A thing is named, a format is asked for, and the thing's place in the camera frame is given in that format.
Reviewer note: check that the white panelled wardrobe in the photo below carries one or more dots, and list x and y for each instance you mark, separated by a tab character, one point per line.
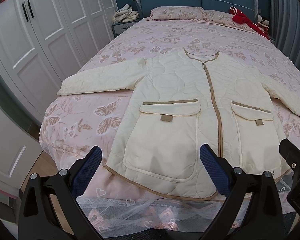
42	42

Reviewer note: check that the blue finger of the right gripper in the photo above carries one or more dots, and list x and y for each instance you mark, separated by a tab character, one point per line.
291	154

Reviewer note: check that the red garment on bed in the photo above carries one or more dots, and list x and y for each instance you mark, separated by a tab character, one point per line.
240	18

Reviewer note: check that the grey curtain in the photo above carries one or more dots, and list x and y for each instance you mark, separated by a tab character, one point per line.
285	27

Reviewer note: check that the right pink pillow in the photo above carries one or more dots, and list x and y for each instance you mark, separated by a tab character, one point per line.
218	17

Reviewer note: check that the blue bedside table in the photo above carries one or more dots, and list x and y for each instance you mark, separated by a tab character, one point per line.
119	28

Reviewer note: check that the beige folded clothes pile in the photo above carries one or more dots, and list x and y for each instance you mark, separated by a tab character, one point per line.
125	14

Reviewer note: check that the left pink pillow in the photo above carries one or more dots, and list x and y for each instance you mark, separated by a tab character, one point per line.
177	13

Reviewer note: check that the pink butterfly bedspread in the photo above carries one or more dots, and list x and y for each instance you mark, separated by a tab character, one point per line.
91	103

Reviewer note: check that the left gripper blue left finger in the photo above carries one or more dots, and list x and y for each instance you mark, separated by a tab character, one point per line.
37	217

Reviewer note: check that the pink pillow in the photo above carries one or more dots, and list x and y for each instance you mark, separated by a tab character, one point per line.
218	17
177	13

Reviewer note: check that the plush toy by curtain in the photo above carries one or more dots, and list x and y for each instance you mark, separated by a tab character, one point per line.
263	23

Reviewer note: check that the cream quilted jacket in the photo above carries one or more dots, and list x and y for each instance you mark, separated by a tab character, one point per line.
186	101

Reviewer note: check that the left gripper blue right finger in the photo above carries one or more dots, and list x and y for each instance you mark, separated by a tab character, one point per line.
263	218

